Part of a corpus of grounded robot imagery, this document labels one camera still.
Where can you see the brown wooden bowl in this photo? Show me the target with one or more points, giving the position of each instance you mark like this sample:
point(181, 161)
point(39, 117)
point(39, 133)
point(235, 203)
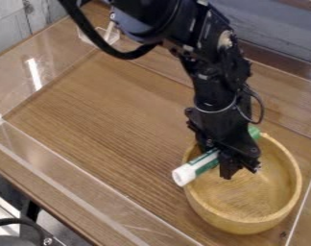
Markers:
point(254, 201)

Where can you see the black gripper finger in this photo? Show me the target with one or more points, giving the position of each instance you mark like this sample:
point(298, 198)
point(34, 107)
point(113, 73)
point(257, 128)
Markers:
point(233, 162)
point(205, 137)

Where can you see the clear acrylic front wall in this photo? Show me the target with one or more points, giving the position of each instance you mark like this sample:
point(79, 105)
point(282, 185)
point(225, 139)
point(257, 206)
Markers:
point(93, 208)

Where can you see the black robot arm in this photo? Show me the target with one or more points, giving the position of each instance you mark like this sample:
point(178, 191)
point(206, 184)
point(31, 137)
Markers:
point(195, 32)

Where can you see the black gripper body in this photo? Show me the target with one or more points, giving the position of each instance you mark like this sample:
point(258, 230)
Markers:
point(233, 128)

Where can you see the green and white marker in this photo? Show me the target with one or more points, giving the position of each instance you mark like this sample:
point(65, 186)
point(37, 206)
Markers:
point(197, 164)

